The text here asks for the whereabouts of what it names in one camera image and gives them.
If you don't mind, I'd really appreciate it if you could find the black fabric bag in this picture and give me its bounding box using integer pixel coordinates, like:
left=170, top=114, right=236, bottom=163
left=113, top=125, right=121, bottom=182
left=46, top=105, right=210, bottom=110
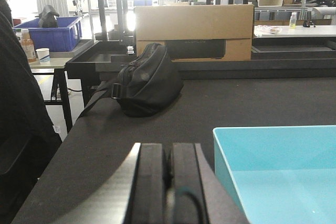
left=80, top=42, right=183, bottom=118

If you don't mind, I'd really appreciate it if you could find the plastic wrapped package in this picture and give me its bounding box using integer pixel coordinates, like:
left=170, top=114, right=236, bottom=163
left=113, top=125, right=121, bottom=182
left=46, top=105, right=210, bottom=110
left=254, top=25, right=282, bottom=36

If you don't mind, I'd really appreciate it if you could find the black tray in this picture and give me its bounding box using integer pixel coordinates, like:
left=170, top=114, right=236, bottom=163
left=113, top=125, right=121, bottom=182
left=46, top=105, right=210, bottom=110
left=66, top=41, right=137, bottom=80

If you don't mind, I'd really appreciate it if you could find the black object in crate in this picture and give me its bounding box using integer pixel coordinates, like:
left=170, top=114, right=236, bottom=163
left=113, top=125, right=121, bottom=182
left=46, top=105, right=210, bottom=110
left=36, top=5, right=60, bottom=28

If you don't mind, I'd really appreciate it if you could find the orange drink bottle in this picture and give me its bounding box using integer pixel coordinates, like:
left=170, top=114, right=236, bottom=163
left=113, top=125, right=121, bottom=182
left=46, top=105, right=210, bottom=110
left=21, top=28, right=36, bottom=62

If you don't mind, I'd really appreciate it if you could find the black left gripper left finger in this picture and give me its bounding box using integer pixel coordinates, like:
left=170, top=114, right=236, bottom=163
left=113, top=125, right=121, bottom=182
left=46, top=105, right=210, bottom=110
left=55, top=143, right=165, bottom=223

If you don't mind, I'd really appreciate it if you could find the teal plastic bin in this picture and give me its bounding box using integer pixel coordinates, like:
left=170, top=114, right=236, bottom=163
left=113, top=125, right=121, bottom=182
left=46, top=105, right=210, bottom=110
left=213, top=125, right=335, bottom=223

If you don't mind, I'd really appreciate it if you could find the white paper cup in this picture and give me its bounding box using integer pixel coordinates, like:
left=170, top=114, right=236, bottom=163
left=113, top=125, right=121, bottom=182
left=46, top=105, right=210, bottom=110
left=36, top=48, right=50, bottom=63

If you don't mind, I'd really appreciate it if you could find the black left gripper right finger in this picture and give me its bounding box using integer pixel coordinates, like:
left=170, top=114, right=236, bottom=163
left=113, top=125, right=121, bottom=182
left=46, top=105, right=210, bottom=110
left=167, top=143, right=249, bottom=223

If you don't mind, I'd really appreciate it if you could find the blue crate on table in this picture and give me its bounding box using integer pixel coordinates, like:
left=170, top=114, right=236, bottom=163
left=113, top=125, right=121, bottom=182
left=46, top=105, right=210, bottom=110
left=13, top=16, right=82, bottom=52

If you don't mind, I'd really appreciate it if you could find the person in black clothing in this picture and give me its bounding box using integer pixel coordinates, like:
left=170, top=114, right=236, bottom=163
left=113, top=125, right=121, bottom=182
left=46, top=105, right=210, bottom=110
left=1, top=0, right=62, bottom=223

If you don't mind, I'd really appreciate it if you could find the large cardboard box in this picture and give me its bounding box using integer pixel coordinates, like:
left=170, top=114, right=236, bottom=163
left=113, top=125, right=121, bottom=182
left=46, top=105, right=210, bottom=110
left=134, top=4, right=254, bottom=62

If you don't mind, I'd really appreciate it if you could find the yellow drink bottle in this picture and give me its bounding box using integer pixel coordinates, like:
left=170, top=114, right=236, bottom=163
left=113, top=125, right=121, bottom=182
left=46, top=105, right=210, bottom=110
left=289, top=12, right=297, bottom=29

